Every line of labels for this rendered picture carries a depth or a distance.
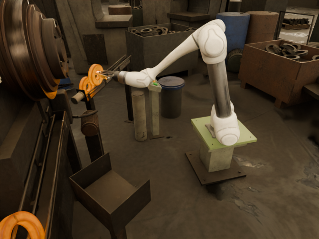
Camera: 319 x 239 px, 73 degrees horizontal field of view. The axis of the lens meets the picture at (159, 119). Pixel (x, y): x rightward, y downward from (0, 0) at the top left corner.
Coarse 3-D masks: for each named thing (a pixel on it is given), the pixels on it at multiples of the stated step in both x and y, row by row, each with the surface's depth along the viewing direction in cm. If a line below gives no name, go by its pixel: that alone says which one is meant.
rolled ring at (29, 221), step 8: (8, 216) 68; (16, 216) 69; (24, 216) 72; (32, 216) 75; (0, 224) 65; (8, 224) 65; (24, 224) 73; (32, 224) 74; (40, 224) 77; (0, 232) 62; (8, 232) 64; (32, 232) 74; (40, 232) 75
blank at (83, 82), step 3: (84, 78) 164; (87, 78) 166; (81, 81) 163; (84, 81) 163; (87, 81) 166; (81, 84) 162; (84, 84) 164; (90, 84) 171; (81, 87) 162; (84, 87) 164; (90, 87) 172; (93, 87) 174; (84, 90) 165; (87, 90) 172; (93, 90) 175
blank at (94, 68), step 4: (96, 64) 156; (92, 68) 153; (96, 68) 156; (100, 68) 161; (88, 72) 153; (92, 72) 153; (88, 76) 154; (92, 76) 154; (96, 76) 164; (92, 80) 155; (96, 80) 160; (100, 80) 164; (92, 84) 160; (96, 84) 161
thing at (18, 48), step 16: (16, 0) 89; (32, 0) 101; (16, 16) 84; (16, 32) 83; (16, 48) 83; (16, 64) 85; (32, 64) 86; (32, 80) 90; (32, 96) 99; (48, 96) 103
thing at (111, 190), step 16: (96, 160) 97; (80, 176) 93; (96, 176) 101; (112, 176) 104; (80, 192) 87; (96, 192) 96; (112, 192) 97; (128, 192) 97; (144, 192) 88; (96, 208) 82; (112, 208) 90; (128, 208) 82; (112, 224) 78
